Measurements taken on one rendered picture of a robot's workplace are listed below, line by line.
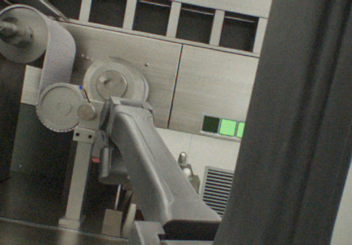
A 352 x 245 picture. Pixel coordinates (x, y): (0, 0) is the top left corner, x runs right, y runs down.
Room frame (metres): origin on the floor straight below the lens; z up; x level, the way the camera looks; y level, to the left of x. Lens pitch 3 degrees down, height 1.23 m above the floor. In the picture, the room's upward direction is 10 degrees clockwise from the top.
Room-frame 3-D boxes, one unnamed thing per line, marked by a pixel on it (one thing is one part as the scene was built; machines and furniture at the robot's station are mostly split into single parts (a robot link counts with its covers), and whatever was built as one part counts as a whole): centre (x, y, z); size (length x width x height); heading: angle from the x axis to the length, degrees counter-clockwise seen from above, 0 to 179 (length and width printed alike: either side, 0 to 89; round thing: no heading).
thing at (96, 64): (0.92, 0.17, 1.25); 0.15 x 0.01 x 0.15; 91
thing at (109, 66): (1.04, 0.17, 1.25); 0.26 x 0.12 x 0.12; 1
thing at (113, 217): (1.04, 0.11, 0.92); 0.28 x 0.04 x 0.04; 1
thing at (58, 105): (1.04, 0.29, 1.17); 0.26 x 0.12 x 0.12; 1
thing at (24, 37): (0.89, 0.42, 1.33); 0.06 x 0.06 x 0.06; 1
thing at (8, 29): (0.83, 0.42, 1.33); 0.06 x 0.03 x 0.03; 1
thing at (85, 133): (0.88, 0.21, 1.05); 0.06 x 0.05 x 0.31; 1
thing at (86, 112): (0.84, 0.21, 1.18); 0.04 x 0.02 x 0.04; 91
